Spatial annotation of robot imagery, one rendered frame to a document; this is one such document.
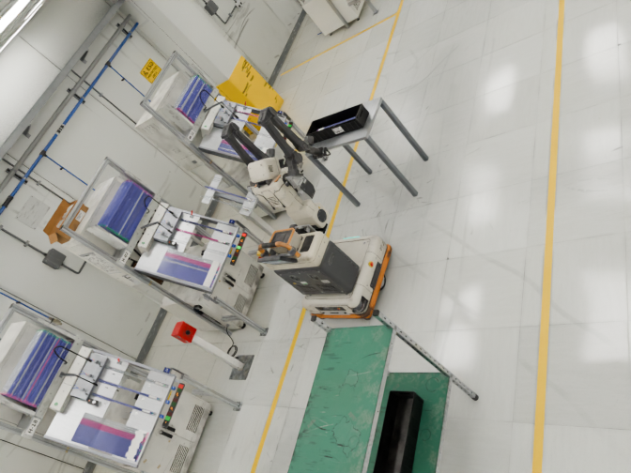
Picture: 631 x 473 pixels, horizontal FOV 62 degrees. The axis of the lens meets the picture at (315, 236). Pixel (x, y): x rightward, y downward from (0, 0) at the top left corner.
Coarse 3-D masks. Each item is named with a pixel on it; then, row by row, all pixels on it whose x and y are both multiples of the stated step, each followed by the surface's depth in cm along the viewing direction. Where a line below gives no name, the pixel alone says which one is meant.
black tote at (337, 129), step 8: (360, 104) 431; (344, 112) 445; (352, 112) 442; (360, 112) 427; (368, 112) 435; (320, 120) 464; (328, 120) 461; (336, 120) 457; (352, 120) 426; (360, 120) 426; (312, 128) 468; (320, 128) 473; (328, 128) 444; (336, 128) 440; (344, 128) 437; (352, 128) 433; (360, 128) 430; (320, 136) 456; (328, 136) 453
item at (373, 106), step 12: (372, 108) 437; (384, 108) 444; (372, 120) 427; (396, 120) 452; (348, 132) 439; (360, 132) 427; (408, 132) 464; (324, 144) 455; (336, 144) 441; (348, 144) 434; (372, 144) 424; (312, 156) 469; (384, 156) 434; (324, 168) 479; (396, 168) 445; (336, 180) 489; (348, 192) 500; (360, 204) 510
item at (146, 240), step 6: (162, 204) 485; (168, 204) 485; (162, 210) 481; (156, 216) 477; (162, 216) 478; (150, 222) 473; (150, 228) 470; (156, 228) 471; (144, 234) 467; (150, 234) 468; (144, 240) 464; (150, 240) 466; (138, 246) 461; (144, 246) 461; (150, 246) 470
